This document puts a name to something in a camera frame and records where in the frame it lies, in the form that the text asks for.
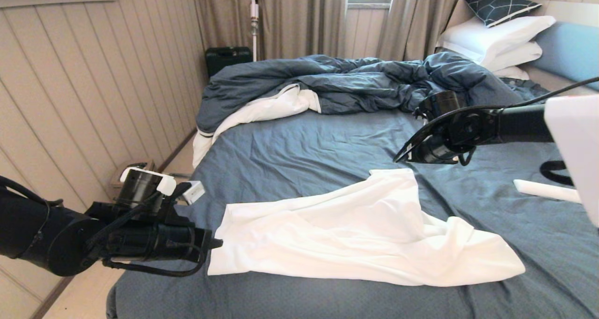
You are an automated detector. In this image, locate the beige upholstered bed frame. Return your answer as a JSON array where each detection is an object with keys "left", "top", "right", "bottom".
[{"left": 523, "top": 65, "right": 599, "bottom": 97}]

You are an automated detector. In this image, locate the blue patterned bed sheet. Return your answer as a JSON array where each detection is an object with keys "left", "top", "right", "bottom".
[{"left": 107, "top": 78, "right": 599, "bottom": 319}]

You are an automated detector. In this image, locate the blue duvet with white lining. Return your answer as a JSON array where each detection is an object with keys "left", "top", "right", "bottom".
[{"left": 193, "top": 52, "right": 535, "bottom": 170}]

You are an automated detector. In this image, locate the flat white pillow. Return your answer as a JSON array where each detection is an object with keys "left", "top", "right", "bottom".
[{"left": 491, "top": 66, "right": 529, "bottom": 80}]

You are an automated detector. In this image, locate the medium white pillow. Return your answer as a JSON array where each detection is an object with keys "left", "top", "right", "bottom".
[{"left": 482, "top": 41, "right": 542, "bottom": 72}]

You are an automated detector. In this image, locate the narrow beige curtain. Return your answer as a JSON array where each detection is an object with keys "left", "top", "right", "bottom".
[{"left": 376, "top": 0, "right": 492, "bottom": 61}]

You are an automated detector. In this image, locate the wide beige curtain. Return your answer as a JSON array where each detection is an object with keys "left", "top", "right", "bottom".
[{"left": 190, "top": 0, "right": 348, "bottom": 61}]

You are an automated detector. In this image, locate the long white remote control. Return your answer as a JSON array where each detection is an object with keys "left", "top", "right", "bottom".
[{"left": 513, "top": 179, "right": 582, "bottom": 204}]

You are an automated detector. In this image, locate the black suitcase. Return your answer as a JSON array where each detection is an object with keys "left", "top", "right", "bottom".
[{"left": 205, "top": 46, "right": 253, "bottom": 79}]

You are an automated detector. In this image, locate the white stick vacuum cleaner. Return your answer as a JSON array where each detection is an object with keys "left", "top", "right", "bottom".
[{"left": 249, "top": 0, "right": 259, "bottom": 61}]

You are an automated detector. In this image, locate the blue padded headboard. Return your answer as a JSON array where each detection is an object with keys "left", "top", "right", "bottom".
[{"left": 531, "top": 21, "right": 599, "bottom": 92}]

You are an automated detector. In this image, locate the dark geometric patterned cushion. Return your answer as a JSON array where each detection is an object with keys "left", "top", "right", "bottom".
[{"left": 462, "top": 0, "right": 542, "bottom": 28}]

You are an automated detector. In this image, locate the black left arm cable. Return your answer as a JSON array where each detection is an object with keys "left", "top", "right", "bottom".
[{"left": 0, "top": 175, "right": 209, "bottom": 278}]

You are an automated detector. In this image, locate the large white pillow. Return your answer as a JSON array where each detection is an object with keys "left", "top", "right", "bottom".
[{"left": 435, "top": 15, "right": 556, "bottom": 67}]

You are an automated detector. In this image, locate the beige trash bin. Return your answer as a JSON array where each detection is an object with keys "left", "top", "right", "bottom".
[{"left": 111, "top": 160, "right": 156, "bottom": 200}]

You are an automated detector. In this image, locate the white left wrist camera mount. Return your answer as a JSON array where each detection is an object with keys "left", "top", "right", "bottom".
[{"left": 120, "top": 167, "right": 205, "bottom": 206}]

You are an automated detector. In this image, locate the white t-shirt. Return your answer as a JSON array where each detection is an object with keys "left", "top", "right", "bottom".
[{"left": 207, "top": 168, "right": 526, "bottom": 288}]

